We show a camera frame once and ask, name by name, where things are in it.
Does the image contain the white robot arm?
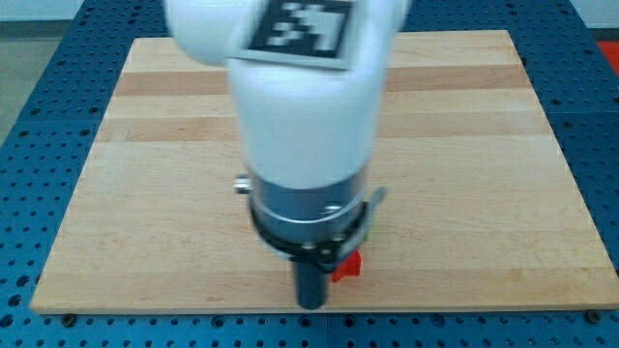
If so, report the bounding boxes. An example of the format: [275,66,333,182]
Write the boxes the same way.
[163,0,410,309]

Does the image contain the light wooden board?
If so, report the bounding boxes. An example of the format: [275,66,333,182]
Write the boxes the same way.
[30,30,618,315]

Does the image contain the black white fiducial marker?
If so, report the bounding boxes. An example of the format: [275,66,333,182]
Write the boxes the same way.
[231,0,359,71]

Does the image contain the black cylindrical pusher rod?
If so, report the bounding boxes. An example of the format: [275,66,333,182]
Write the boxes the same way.
[293,262,329,310]

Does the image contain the red block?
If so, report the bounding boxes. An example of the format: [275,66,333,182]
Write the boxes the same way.
[331,249,363,283]

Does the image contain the blue perforated table plate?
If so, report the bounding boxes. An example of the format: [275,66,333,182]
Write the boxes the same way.
[1,0,618,347]

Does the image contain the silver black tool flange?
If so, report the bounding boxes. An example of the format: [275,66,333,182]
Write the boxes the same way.
[233,169,387,272]

